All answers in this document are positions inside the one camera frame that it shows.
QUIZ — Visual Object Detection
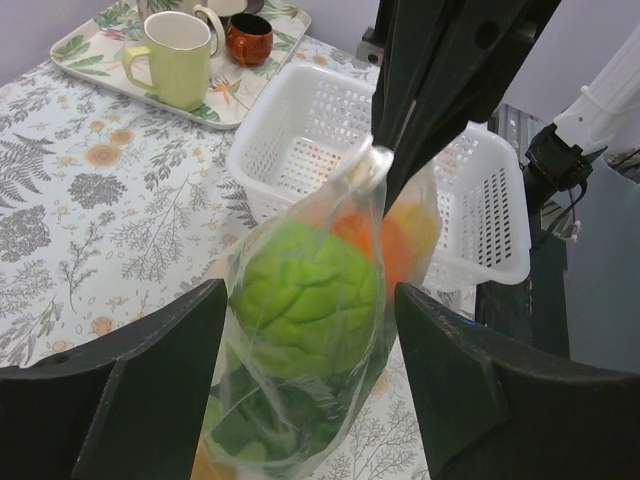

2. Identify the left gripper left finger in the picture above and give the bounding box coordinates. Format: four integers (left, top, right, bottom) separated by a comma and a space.
1, 279, 227, 479

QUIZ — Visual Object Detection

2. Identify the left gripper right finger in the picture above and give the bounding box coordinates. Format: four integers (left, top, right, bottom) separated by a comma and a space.
394, 283, 639, 479

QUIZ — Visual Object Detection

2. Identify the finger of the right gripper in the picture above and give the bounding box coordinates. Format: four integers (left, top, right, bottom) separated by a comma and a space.
385, 0, 558, 207
372, 1, 430, 148

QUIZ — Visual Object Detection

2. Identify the fake orange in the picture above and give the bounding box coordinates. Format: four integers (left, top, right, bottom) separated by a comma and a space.
331, 212, 410, 288

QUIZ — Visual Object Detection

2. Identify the fake green cabbage ball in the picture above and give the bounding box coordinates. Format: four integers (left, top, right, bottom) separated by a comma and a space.
230, 221, 382, 379

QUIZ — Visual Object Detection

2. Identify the clear zip top bag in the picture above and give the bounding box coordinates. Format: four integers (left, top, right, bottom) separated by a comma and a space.
191, 139, 440, 479

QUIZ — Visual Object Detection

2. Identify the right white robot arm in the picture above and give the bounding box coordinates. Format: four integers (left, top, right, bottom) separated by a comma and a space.
372, 1, 639, 216

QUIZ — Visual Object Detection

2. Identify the fake green lettuce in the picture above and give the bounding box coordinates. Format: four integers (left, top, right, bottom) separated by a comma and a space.
203, 346, 390, 462

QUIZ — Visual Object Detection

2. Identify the white plastic basket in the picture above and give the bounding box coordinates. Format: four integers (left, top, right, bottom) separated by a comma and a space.
227, 62, 531, 292

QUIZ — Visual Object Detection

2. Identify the small orange brown cup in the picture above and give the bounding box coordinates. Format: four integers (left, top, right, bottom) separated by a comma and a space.
226, 13, 273, 67

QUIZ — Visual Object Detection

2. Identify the green interior floral mug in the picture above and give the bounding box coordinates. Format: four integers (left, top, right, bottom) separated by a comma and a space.
191, 0, 248, 58

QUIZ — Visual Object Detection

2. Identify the pale yellow mug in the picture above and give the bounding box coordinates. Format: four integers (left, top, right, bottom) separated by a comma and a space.
121, 11, 212, 112

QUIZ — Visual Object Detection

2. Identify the floral serving tray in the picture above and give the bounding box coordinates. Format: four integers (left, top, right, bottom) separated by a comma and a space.
50, 1, 311, 130

